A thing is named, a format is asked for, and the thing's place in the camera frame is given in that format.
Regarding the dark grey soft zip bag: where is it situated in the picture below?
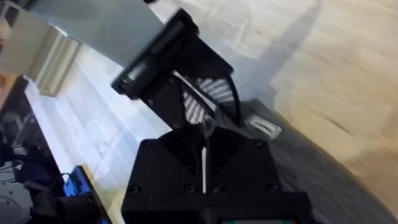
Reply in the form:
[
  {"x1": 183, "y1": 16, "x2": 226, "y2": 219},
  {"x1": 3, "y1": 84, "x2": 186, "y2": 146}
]
[{"x1": 214, "y1": 98, "x2": 398, "y2": 224}]

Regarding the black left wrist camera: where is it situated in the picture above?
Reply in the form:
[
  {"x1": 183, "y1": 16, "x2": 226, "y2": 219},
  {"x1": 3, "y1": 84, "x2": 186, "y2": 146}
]
[{"x1": 111, "y1": 8, "x2": 200, "y2": 101}]

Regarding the blue object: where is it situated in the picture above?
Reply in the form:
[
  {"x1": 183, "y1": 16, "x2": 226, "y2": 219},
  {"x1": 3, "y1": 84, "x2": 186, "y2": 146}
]
[{"x1": 63, "y1": 167, "x2": 91, "y2": 197}]

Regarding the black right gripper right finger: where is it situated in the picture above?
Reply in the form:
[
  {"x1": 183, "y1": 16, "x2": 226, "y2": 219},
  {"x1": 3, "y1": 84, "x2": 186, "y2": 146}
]
[{"x1": 205, "y1": 126, "x2": 283, "y2": 202}]

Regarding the beige box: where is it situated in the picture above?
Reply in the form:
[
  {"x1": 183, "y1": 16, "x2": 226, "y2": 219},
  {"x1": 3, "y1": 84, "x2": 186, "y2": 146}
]
[{"x1": 27, "y1": 27, "x2": 82, "y2": 97}]

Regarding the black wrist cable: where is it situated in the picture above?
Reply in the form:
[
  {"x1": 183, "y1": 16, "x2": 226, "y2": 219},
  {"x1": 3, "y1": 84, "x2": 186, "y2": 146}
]
[{"x1": 228, "y1": 73, "x2": 243, "y2": 128}]

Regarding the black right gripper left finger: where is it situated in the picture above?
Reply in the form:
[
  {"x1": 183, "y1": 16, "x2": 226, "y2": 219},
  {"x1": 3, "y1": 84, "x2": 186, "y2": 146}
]
[{"x1": 122, "y1": 123, "x2": 206, "y2": 205}]

